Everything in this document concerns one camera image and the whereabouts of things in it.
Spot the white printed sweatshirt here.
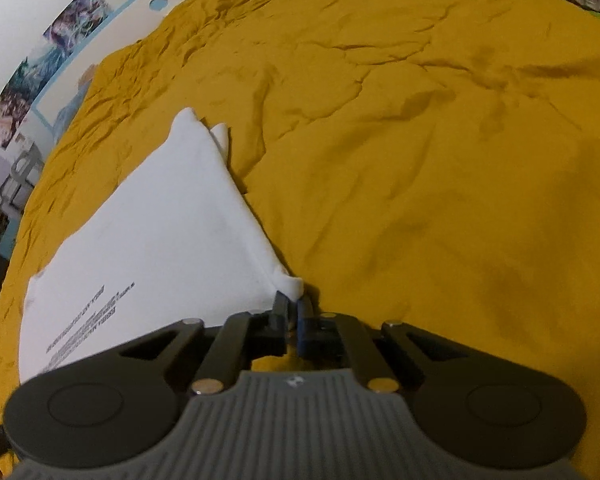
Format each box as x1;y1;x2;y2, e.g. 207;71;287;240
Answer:
17;107;306;378

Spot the mustard yellow blanket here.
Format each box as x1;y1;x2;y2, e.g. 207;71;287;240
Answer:
0;0;600;480

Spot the grey plastic stool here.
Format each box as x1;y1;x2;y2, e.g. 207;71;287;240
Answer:
0;142;43;208

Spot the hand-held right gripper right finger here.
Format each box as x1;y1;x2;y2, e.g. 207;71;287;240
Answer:
296;294;461;395

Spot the anime wall poster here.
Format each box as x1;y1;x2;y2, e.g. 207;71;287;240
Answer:
10;42;68;96
0;87;31;150
42;0;115;53

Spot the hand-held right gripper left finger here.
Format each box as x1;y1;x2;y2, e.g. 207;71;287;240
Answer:
115;290;291;395

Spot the blue pillow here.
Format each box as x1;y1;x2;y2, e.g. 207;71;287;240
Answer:
54;80;93;133

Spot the headboard with apple cutouts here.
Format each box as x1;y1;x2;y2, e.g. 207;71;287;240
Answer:
32;0;266;128

